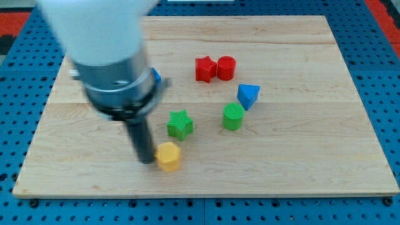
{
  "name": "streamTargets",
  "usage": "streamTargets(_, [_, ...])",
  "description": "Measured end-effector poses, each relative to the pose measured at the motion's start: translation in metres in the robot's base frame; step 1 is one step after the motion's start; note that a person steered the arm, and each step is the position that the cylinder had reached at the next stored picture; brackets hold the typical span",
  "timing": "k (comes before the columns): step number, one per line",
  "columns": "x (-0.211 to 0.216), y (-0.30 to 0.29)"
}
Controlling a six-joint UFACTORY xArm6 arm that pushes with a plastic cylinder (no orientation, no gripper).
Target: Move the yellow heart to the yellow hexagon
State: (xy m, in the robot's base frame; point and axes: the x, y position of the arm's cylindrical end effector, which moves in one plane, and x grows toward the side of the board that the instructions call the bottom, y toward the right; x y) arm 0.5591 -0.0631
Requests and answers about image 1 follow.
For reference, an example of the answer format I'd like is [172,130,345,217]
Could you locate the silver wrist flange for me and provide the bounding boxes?
[72,47,170,121]

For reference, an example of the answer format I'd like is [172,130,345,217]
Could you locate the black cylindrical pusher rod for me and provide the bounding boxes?
[124,119,156,164]

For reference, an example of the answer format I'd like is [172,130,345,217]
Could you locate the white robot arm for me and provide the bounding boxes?
[38,0,166,164]

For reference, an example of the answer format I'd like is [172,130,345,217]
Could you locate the blue block behind arm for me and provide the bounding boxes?
[151,67,162,83]

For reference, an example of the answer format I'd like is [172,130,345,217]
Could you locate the yellow hexagon block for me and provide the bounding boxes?
[155,142,181,172]

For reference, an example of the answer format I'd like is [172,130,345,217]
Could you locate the green star block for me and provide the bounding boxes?
[166,109,194,141]

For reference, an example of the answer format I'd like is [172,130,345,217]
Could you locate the red star block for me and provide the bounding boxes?
[195,56,217,83]

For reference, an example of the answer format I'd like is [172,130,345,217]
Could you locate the green cylinder block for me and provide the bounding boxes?
[222,102,244,131]

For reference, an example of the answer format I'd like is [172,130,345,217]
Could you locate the red cylinder block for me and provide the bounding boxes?
[217,56,236,81]

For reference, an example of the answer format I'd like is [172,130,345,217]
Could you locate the blue triangle block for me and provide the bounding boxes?
[237,84,260,111]

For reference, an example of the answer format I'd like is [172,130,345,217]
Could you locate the wooden board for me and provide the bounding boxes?
[13,16,399,199]

